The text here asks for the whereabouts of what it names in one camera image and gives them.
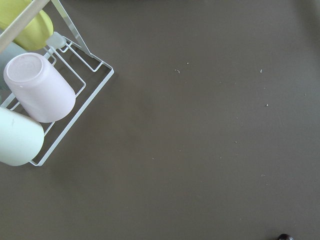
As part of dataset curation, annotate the pink cup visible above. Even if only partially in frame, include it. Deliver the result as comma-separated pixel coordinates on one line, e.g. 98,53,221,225
3,52,76,123

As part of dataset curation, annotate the white cup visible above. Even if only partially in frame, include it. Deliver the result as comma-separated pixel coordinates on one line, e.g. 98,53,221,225
0,107,45,166

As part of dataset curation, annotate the yellow cup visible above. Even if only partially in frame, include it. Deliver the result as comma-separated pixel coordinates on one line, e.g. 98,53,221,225
0,0,55,51

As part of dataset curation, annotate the grey cup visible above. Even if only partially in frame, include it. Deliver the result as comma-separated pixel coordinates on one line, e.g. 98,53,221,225
0,42,27,90

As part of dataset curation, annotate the white wire cup rack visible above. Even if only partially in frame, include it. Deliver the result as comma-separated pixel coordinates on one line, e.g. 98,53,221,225
0,0,115,167

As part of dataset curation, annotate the wooden rack handle bar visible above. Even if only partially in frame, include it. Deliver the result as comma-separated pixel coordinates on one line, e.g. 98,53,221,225
0,0,52,53

